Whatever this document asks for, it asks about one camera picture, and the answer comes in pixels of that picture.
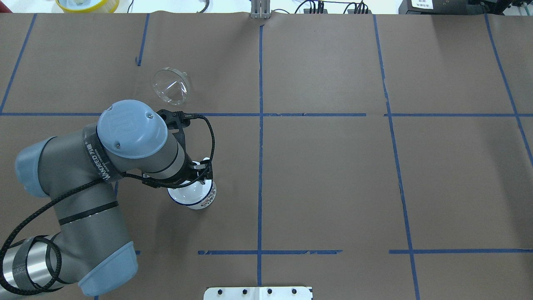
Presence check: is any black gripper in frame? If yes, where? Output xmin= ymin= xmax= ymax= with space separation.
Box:
xmin=177 ymin=156 xmax=208 ymax=184

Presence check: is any white enamel mug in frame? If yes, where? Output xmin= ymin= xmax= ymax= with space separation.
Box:
xmin=167 ymin=169 xmax=217 ymax=210

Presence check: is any clear plastic funnel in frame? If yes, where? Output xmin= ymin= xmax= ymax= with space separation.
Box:
xmin=152 ymin=67 xmax=190 ymax=105

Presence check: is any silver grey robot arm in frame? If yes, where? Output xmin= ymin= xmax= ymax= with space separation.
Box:
xmin=1 ymin=100 xmax=215 ymax=300

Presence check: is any yellow tape roll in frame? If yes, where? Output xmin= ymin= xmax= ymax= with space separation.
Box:
xmin=55 ymin=0 xmax=120 ymax=13

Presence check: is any brown paper table mat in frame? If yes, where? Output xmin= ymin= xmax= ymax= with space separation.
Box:
xmin=1 ymin=11 xmax=532 ymax=300

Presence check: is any black computer box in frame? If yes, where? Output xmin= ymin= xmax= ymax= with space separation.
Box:
xmin=398 ymin=0 xmax=485 ymax=15

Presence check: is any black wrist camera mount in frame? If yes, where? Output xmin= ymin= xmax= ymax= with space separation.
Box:
xmin=156 ymin=110 xmax=198 ymax=145

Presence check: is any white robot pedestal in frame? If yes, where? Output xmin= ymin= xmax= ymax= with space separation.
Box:
xmin=203 ymin=286 xmax=314 ymax=300

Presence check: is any black braided cable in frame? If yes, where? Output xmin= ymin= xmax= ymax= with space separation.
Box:
xmin=0 ymin=113 xmax=215 ymax=296

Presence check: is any aluminium frame post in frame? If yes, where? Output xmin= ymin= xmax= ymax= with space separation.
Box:
xmin=250 ymin=0 xmax=271 ymax=19

